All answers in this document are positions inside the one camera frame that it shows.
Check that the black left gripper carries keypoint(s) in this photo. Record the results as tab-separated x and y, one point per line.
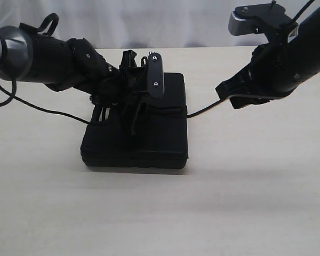
125	90

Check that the black plastic carrying case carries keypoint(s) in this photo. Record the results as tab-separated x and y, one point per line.
160	138

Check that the black wrist camera mount plate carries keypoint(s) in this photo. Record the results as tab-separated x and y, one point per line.
155	75

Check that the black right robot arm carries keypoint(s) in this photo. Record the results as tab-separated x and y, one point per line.
305	35

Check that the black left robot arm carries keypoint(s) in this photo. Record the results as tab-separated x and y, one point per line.
27	55

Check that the white curtain backdrop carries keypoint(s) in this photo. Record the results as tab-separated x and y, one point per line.
134	24

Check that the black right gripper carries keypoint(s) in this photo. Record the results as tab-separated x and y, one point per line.
273	73

